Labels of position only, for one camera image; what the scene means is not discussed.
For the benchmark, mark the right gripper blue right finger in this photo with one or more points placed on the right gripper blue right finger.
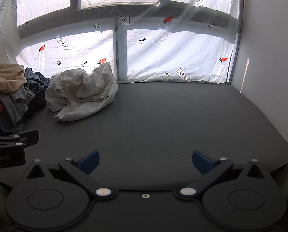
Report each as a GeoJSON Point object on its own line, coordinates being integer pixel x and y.
{"type": "Point", "coordinates": [235, 196]}

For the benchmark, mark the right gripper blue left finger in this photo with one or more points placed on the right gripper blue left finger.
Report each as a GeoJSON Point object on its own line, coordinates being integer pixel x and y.
{"type": "Point", "coordinates": [38, 201]}

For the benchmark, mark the white trousers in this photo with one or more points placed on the white trousers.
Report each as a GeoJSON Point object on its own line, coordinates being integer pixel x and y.
{"type": "Point", "coordinates": [75, 94]}

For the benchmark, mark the checkered shirt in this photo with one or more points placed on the checkered shirt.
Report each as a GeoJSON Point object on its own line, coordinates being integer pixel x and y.
{"type": "Point", "coordinates": [8, 126]}

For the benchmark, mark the grey garment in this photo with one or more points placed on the grey garment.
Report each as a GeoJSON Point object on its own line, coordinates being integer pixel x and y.
{"type": "Point", "coordinates": [16, 103]}

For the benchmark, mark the black garment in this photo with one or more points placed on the black garment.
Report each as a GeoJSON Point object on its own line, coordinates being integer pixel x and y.
{"type": "Point", "coordinates": [36, 105]}

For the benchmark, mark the beige garment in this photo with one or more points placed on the beige garment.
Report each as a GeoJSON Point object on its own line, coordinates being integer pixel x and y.
{"type": "Point", "coordinates": [11, 77]}

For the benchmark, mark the blue denim garment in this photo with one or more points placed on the blue denim garment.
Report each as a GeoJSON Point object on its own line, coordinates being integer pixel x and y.
{"type": "Point", "coordinates": [36, 81]}

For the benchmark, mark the white carrot print curtain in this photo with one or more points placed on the white carrot print curtain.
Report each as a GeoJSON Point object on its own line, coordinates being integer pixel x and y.
{"type": "Point", "coordinates": [143, 40]}

